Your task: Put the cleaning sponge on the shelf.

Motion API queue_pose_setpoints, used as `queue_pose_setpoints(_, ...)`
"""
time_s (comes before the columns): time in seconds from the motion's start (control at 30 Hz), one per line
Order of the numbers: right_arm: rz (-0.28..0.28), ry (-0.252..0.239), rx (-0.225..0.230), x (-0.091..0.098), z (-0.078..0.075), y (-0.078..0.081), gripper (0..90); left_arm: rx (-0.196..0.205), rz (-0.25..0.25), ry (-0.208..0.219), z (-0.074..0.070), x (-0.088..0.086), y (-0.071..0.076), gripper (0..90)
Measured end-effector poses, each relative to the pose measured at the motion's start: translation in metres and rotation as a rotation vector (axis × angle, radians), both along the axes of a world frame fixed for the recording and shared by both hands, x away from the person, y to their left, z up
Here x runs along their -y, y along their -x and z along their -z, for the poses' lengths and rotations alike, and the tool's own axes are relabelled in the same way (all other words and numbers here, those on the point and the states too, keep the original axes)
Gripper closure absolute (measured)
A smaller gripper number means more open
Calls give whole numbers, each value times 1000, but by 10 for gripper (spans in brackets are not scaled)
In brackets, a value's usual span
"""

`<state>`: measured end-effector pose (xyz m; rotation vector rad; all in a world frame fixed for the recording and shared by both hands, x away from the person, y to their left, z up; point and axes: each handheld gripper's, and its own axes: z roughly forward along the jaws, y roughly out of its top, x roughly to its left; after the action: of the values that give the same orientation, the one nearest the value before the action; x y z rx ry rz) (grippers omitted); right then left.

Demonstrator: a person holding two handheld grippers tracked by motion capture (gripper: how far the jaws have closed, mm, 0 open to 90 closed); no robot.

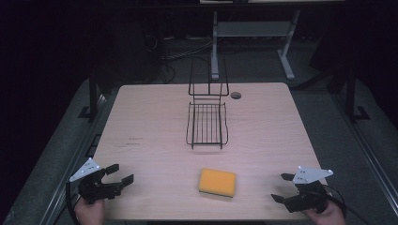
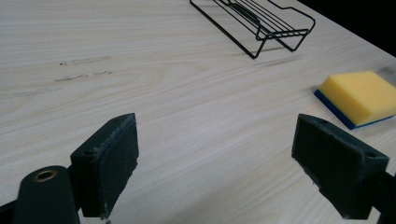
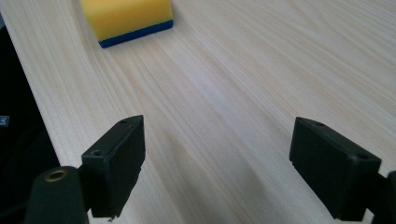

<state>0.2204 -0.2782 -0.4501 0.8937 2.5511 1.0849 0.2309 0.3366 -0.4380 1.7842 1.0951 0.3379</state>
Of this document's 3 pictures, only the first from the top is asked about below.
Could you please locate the black metal post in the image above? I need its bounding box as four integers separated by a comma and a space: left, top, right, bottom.
78, 67, 101, 121
344, 62, 372, 123

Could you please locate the grey metal stand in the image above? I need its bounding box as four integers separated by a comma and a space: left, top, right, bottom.
209, 8, 302, 82

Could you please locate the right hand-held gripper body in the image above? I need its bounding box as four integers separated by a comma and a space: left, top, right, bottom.
286, 165, 334, 214

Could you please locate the person's right hand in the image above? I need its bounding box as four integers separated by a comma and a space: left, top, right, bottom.
301, 200, 347, 225

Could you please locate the black cable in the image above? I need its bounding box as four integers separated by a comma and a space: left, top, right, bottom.
65, 181, 83, 225
322, 184, 374, 225

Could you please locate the black wire rack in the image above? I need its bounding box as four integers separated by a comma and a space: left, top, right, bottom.
185, 55, 230, 150

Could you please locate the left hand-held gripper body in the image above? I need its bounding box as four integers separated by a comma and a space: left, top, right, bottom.
69, 157, 122, 205

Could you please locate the person's left hand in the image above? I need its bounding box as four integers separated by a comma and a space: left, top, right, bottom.
74, 197, 107, 225

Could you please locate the bundle of floor cables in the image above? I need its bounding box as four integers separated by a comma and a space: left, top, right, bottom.
144, 32, 217, 84

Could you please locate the yellow sponge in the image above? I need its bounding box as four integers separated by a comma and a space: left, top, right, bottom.
198, 168, 237, 199

